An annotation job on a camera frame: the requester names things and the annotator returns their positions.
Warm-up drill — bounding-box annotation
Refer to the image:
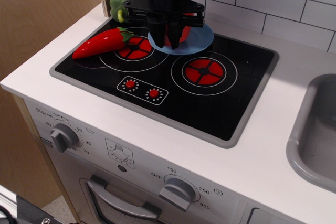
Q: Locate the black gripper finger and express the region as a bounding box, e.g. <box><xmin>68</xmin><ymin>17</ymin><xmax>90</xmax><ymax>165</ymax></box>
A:
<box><xmin>167</xmin><ymin>21</ymin><xmax>185</xmax><ymax>49</ymax></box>
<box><xmin>147</xmin><ymin>20</ymin><xmax>167</xmax><ymax>47</ymax></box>

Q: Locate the grey temperature knob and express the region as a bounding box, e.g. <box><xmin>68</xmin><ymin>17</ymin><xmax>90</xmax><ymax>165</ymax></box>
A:
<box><xmin>159</xmin><ymin>176</ymin><xmax>196</xmax><ymax>212</ymax></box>

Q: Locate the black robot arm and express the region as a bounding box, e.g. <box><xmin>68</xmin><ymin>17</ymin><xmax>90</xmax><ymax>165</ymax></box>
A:
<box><xmin>123</xmin><ymin>0</ymin><xmax>205</xmax><ymax>49</ymax></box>

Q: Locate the red plastic cup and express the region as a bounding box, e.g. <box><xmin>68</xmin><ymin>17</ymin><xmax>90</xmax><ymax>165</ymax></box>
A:
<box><xmin>164</xmin><ymin>18</ymin><xmax>191</xmax><ymax>46</ymax></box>

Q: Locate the blue plastic plate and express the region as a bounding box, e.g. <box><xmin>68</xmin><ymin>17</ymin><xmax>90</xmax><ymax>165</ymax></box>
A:
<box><xmin>148</xmin><ymin>24</ymin><xmax>214</xmax><ymax>55</ymax></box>

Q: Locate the black equipment with cable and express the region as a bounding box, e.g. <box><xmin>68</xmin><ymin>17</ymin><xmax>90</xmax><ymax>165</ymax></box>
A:
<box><xmin>1</xmin><ymin>195</ymin><xmax>61</xmax><ymax>224</ymax></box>

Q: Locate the grey timer knob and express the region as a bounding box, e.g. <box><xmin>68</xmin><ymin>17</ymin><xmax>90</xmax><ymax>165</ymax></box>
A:
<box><xmin>50</xmin><ymin>123</ymin><xmax>79</xmax><ymax>153</ymax></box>

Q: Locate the red toy chili pepper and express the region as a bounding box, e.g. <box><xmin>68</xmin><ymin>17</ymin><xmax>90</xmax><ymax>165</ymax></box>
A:
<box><xmin>72</xmin><ymin>27</ymin><xmax>134</xmax><ymax>60</ymax></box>

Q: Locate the red left stove button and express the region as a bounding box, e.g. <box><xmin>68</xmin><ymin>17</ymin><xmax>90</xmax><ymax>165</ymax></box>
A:
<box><xmin>125</xmin><ymin>80</ymin><xmax>136</xmax><ymax>89</ymax></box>

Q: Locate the red right stove button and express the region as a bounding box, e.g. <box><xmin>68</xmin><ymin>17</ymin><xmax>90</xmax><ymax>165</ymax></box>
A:
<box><xmin>149</xmin><ymin>89</ymin><xmax>160</xmax><ymax>99</ymax></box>

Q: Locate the black toy stove top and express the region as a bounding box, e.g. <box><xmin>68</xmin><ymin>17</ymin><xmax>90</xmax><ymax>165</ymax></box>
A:
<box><xmin>50</xmin><ymin>23</ymin><xmax>279</xmax><ymax>148</ymax></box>

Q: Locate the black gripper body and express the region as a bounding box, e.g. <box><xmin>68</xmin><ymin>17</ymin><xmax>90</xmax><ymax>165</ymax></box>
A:
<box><xmin>123</xmin><ymin>0</ymin><xmax>205</xmax><ymax>27</ymax></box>

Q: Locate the grey toy sink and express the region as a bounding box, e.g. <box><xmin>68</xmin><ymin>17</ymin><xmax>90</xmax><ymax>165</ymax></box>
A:
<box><xmin>286</xmin><ymin>74</ymin><xmax>335</xmax><ymax>193</ymax></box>

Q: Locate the red stove button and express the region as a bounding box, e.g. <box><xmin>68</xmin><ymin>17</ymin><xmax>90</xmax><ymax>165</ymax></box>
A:
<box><xmin>149</xmin><ymin>89</ymin><xmax>160</xmax><ymax>99</ymax></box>
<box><xmin>125</xmin><ymin>80</ymin><xmax>136</xmax><ymax>89</ymax></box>

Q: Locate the green toy bell pepper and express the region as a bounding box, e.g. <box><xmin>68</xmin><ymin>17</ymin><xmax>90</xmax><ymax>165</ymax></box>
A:
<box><xmin>109</xmin><ymin>0</ymin><xmax>129</xmax><ymax>23</ymax></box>

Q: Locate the grey oven door handle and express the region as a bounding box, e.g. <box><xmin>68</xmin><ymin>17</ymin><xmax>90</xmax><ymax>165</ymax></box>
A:
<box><xmin>87</xmin><ymin>176</ymin><xmax>162</xmax><ymax>221</ymax></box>

